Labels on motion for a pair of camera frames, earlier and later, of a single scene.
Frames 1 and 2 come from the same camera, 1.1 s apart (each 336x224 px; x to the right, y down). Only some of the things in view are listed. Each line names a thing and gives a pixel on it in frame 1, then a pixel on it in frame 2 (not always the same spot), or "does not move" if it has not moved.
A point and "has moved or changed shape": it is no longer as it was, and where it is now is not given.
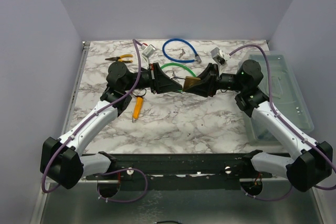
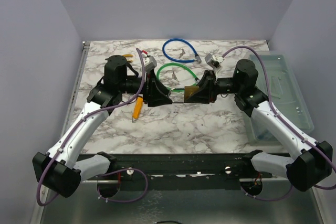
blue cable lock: x=197 y=57 does not move
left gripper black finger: x=165 y=84 to x=157 y=94
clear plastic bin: x=287 y=96 does not move
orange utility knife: x=137 y=108 does not move
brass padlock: x=189 y=80 has moved or changed shape
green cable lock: x=179 y=90 does not move
